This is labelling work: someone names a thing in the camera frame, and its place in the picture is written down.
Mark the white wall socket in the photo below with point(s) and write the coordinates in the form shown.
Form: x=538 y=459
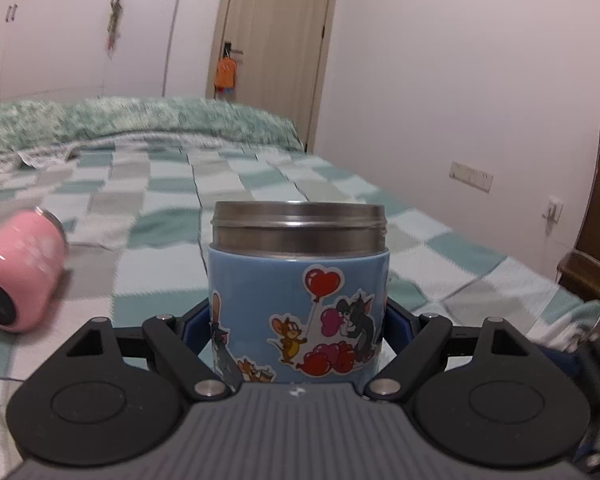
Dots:
x=553 y=208

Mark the pink cup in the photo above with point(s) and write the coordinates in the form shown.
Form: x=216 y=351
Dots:
x=17 y=270

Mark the white wall switch panel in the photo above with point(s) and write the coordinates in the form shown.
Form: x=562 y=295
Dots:
x=471 y=177

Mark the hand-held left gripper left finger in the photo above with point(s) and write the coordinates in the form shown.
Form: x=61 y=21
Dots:
x=199 y=327

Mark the white wardrobe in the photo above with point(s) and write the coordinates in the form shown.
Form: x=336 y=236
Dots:
x=70 y=30

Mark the green checkered blanket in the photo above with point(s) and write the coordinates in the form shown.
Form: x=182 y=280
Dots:
x=160 y=220

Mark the hanging wardrobe ornament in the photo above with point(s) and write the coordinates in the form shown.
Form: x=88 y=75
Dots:
x=113 y=22

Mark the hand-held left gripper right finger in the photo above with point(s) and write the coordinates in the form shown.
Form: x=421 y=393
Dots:
x=397 y=327

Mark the blue cartoon sticker cup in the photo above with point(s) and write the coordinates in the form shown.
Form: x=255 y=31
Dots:
x=300 y=305

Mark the orange hanging pouch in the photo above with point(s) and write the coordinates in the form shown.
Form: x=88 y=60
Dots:
x=226 y=72

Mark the brown wooden chair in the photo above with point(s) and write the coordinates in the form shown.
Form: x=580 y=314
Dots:
x=597 y=240

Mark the beige door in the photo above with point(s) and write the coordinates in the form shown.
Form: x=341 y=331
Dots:
x=280 y=25

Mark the green fuzzy blanket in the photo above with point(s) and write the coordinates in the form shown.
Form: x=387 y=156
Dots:
x=145 y=115

